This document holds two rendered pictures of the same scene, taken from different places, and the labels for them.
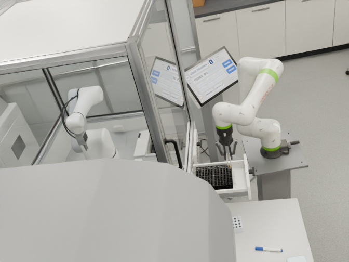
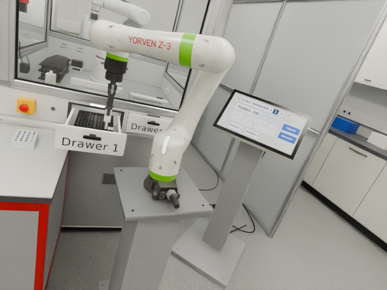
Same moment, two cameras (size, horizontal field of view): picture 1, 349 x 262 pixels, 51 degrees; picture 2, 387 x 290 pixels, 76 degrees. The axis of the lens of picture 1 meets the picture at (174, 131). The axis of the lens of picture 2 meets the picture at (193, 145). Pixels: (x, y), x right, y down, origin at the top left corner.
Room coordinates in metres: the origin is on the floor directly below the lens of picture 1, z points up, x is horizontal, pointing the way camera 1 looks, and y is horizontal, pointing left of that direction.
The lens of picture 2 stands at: (1.35, -1.42, 1.38)
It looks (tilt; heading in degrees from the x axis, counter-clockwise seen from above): 21 degrees down; 55
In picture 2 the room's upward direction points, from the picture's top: 17 degrees clockwise
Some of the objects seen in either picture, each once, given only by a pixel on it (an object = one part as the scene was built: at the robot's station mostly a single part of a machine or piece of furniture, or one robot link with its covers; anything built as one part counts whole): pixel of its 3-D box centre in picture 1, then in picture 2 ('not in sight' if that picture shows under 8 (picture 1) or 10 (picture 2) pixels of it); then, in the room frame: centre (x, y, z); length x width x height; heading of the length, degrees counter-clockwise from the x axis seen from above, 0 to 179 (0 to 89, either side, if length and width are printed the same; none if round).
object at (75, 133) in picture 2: (247, 175); (91, 140); (1.57, -0.36, 0.87); 0.29 x 0.02 x 0.11; 168
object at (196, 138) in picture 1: (196, 147); (151, 126); (1.94, -0.12, 0.87); 0.29 x 0.02 x 0.11; 168
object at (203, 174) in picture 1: (214, 179); (94, 125); (1.61, -0.17, 0.87); 0.22 x 0.18 x 0.06; 78
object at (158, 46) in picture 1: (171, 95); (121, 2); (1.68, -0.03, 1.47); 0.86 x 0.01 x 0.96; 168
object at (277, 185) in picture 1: (273, 192); (141, 252); (1.83, -0.61, 0.38); 0.30 x 0.30 x 0.76; 84
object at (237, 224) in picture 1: (230, 225); (25, 138); (1.32, -0.18, 0.78); 0.12 x 0.08 x 0.04; 83
